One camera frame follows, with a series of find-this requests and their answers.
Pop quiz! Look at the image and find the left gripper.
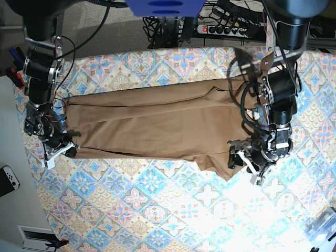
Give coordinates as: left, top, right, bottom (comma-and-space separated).
228, 139, 279, 186

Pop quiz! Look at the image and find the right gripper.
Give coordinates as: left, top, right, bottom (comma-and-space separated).
39, 130, 81, 169

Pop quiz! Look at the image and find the brown t-shirt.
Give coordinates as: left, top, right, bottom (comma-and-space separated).
66, 76, 248, 180

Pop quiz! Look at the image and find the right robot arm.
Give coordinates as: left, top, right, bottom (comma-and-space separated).
23, 13, 79, 169

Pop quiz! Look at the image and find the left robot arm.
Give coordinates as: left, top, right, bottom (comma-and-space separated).
228, 6, 311, 186

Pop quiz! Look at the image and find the patterned tablecloth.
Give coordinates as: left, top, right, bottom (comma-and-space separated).
22, 51, 335, 251

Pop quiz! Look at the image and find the game console with white controller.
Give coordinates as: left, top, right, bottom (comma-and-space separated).
0, 165, 20, 197

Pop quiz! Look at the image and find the red and black clamp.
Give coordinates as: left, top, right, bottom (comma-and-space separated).
5, 67, 25, 90

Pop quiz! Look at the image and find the black clamp bottom edge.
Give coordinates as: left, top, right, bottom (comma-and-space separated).
45, 238, 69, 250

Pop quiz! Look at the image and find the white floor vent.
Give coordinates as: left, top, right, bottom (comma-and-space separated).
17, 225, 56, 251

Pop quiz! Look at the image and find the clear plastic box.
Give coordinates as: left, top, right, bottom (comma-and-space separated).
304, 207, 335, 247

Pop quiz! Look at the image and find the white power strip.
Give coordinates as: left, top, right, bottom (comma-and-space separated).
196, 25, 248, 38

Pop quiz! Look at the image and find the blue handled tool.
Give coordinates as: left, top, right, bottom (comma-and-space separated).
8, 47, 26, 68

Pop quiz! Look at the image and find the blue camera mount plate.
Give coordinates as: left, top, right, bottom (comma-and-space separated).
125, 0, 206, 17

